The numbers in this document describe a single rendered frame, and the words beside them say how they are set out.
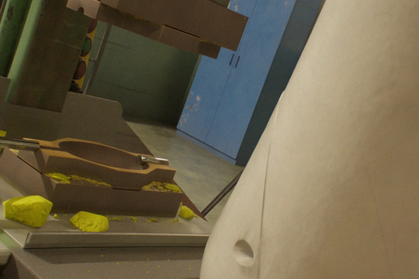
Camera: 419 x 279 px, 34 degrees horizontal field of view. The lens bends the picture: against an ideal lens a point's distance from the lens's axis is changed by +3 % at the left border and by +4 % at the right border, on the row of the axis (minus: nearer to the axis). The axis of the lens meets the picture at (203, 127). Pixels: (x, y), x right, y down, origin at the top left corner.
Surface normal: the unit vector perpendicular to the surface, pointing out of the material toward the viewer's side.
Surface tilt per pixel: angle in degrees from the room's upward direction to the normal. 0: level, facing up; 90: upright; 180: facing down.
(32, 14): 90
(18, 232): 0
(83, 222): 38
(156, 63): 90
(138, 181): 90
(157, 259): 0
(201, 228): 0
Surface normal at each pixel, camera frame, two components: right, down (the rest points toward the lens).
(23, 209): 0.04, 0.18
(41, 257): 0.34, -0.93
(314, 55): -0.95, -0.16
